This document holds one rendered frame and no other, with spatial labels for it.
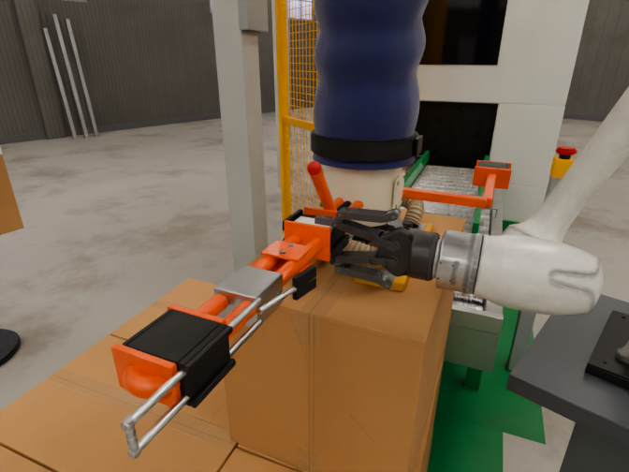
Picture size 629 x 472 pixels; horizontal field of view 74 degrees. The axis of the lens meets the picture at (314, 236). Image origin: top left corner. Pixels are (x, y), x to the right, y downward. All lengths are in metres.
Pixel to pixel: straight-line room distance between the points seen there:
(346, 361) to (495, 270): 0.30
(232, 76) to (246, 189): 0.59
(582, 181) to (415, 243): 0.29
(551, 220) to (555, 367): 0.38
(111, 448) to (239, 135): 1.61
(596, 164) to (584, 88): 11.16
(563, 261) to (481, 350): 0.91
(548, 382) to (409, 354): 0.38
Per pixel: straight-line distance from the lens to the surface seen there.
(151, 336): 0.45
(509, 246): 0.62
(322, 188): 0.70
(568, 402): 0.98
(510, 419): 2.01
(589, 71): 11.90
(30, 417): 1.31
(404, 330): 0.71
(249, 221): 2.40
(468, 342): 1.49
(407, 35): 0.83
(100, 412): 1.24
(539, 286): 0.62
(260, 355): 0.85
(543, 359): 1.06
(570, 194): 0.79
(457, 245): 0.62
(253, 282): 0.53
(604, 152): 0.76
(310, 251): 0.63
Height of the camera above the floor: 1.35
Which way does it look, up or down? 23 degrees down
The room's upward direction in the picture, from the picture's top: straight up
